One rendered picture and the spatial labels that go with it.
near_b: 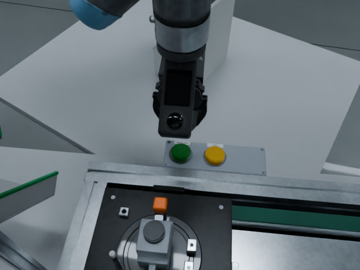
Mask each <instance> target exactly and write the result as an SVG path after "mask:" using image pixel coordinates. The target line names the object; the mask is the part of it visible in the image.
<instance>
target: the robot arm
mask: <svg viewBox="0 0 360 270"><path fill-rule="evenodd" d="M139 1H140V0H69V5H70V8H71V10H72V11H73V13H74V14H75V15H76V17H77V18H78V19H79V20H80V21H81V22H82V23H83V24H85V25H86V26H88V27H90V28H92V29H95V30H103V29H105V28H107V27H108V26H110V25H111V24H113V23H114V22H115V21H116V20H118V19H121V17H122V16H123V14H124V13H126V12H127V11H128V10H129V9H130V8H132V7H133V6H134V5H135V4H136V3H138V2H139ZM215 1H216V0H152V6H153V14H154V15H151V16H150V17H149V21H150V22H151V23H155V26H154V29H155V39H156V44H157V50H158V52H159V54H160V55H161V56H162V58H161V64H160V69H159V74H158V76H159V82H157V83H156V86H155V89H157V90H158V92H153V95H152V97H153V110H154V112H155V114H156V115H157V117H158V118H159V127H158V133H159V135H160V136H161V137H167V138H181V139H189V138H190V137H191V131H193V130H194V129H195V128H196V126H198V125H199V124H200V122H201V121H202V120H203V119H204V117H205V116H206V113H207V99H208V95H203V92H204V91H205V86H204V85H203V78H204V64H205V50H206V42H207V41H208V38H209V26H210V18H211V4H212V3H213V2H215ZM200 57H202V60H201V59H199V58H200Z"/></svg>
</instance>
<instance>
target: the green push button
mask: <svg viewBox="0 0 360 270"><path fill-rule="evenodd" d="M190 155H191V150H190V148H189V146H188V145H186V144H176V145H175V146H173V147H172V149H171V156H172V158H173V159H174V160H176V161H178V162H183V161H186V160H187V159H189V157H190Z"/></svg>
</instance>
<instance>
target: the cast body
mask: <svg viewBox="0 0 360 270"><path fill-rule="evenodd" d="M173 231H174V225H173V222H172V221H161V220H152V219H141V223H140V228H139V234H138V239H137V245H136V252H137V255H138V258H137V262H138V265H139V267H144V268H148V270H157V269H162V270H168V269H169V261H170V253H171V244H172V239H173Z"/></svg>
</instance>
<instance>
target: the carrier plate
mask: <svg viewBox="0 0 360 270"><path fill-rule="evenodd" d="M155 197H162V198H167V200H168V205H167V214H169V215H173V216H176V217H178V218H180V219H182V220H183V221H185V222H186V223H187V224H188V225H189V226H190V227H191V228H192V229H193V230H194V232H195V233H196V235H197V237H198V239H199V242H200V245H201V250H202V262H201V268H200V270H232V199H229V198H217V197H205V196H194V195H187V194H175V193H163V192H152V191H140V190H128V189H117V188H110V187H106V188H105V190H104V194H103V198H102V202H101V206H100V210H99V214H98V217H97V221H96V225H95V228H94V232H93V236H92V240H91V244H90V247H89V251H88V255H87V259H86V263H85V267H84V270H116V267H115V264H114V262H113V261H112V259H111V257H110V255H109V252H110V251H115V253H116V248H117V244H118V242H119V240H120V238H121V236H122V234H123V233H124V232H125V231H126V229H127V228H128V227H129V226H130V225H131V224H133V223H134V222H135V221H137V220H139V219H140V218H143V217H144V216H147V215H151V214H155V213H154V211H153V204H154V198H155ZM121 207H126V208H129V209H130V212H129V217H128V218H124V217H119V212H120V208H121Z"/></svg>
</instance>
